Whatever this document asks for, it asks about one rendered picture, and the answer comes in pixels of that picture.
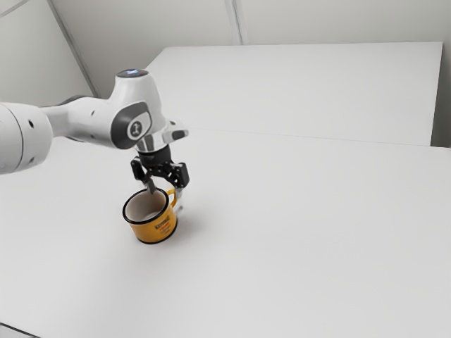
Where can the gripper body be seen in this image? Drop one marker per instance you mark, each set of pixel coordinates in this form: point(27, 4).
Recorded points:
point(156, 158)

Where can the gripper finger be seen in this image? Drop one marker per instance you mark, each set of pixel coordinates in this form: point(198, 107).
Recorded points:
point(178, 179)
point(140, 175)

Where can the yellow enamel mug black rim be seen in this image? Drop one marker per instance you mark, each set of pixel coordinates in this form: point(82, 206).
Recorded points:
point(151, 218)

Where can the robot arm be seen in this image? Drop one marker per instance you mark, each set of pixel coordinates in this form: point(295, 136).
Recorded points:
point(88, 116)

